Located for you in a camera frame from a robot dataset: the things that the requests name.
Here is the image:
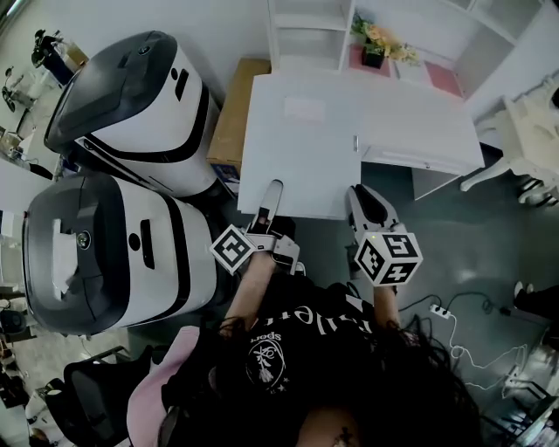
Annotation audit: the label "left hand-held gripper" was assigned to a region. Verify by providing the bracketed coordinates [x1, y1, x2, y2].
[209, 178, 306, 277]

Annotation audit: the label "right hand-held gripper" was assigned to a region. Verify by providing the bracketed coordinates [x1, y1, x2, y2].
[346, 183, 425, 290]

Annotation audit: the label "white object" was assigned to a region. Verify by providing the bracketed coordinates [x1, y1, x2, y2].
[282, 97, 327, 124]

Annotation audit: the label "white shelf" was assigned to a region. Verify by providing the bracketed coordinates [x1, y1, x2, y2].
[265, 0, 559, 104]

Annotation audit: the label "person's right forearm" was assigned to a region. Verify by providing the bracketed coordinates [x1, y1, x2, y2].
[370, 284, 404, 329]

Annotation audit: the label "person's left forearm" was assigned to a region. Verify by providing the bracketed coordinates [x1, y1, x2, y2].
[223, 251, 275, 334]

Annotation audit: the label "white desk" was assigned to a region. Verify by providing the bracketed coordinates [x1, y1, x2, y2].
[237, 72, 487, 222]

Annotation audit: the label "white desk drawer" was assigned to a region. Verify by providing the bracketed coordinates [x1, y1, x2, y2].
[360, 145, 482, 176]

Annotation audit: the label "brown cardboard box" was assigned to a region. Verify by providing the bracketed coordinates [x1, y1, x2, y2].
[205, 58, 273, 181]

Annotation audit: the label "pink panel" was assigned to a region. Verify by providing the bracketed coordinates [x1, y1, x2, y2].
[422, 59, 465, 98]
[348, 42, 393, 79]

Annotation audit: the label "person's black printed shirt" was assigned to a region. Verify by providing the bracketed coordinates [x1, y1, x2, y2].
[161, 272, 438, 447]

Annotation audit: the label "potted yellow flowers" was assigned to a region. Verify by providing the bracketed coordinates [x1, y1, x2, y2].
[349, 11, 421, 70]

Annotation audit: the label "white and black robot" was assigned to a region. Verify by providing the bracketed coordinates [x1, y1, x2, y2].
[43, 29, 221, 198]
[20, 173, 219, 338]

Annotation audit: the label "white ornate chair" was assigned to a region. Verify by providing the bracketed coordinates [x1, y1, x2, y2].
[459, 72, 559, 207]

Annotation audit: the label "pink garment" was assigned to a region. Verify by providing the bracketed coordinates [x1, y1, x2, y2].
[125, 326, 211, 447]

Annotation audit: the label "black office chair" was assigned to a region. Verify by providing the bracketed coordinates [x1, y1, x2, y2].
[43, 343, 155, 447]

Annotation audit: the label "black cable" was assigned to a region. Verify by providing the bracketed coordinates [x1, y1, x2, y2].
[397, 291, 519, 316]

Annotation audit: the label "white cable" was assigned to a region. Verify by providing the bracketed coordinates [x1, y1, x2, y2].
[447, 313, 530, 390]

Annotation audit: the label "metal frame stand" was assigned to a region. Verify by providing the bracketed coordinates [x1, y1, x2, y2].
[480, 344, 559, 447]

